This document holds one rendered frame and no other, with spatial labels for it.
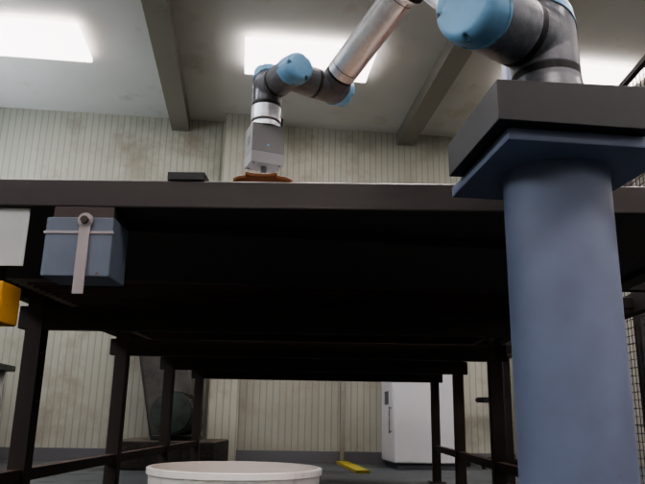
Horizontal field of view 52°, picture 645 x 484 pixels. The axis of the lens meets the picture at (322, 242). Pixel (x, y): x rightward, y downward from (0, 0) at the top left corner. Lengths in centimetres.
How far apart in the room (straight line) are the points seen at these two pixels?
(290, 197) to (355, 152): 667
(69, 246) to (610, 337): 98
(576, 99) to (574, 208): 16
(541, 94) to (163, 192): 75
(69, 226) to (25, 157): 680
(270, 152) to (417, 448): 526
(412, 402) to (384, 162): 292
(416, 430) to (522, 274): 564
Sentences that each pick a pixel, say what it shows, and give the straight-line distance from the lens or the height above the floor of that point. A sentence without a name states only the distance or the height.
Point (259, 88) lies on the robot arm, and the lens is 173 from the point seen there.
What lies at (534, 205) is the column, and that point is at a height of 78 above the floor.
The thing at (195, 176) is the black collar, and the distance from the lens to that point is 138.
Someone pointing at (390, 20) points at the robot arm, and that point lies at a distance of 162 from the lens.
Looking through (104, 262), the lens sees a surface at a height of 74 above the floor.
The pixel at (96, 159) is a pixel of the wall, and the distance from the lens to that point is 801.
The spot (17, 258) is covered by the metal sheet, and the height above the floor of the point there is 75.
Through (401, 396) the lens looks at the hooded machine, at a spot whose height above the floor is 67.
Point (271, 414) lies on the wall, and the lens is 731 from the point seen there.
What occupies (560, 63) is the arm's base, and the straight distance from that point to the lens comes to 121.
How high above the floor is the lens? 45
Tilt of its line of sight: 15 degrees up
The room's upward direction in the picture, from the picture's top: 1 degrees clockwise
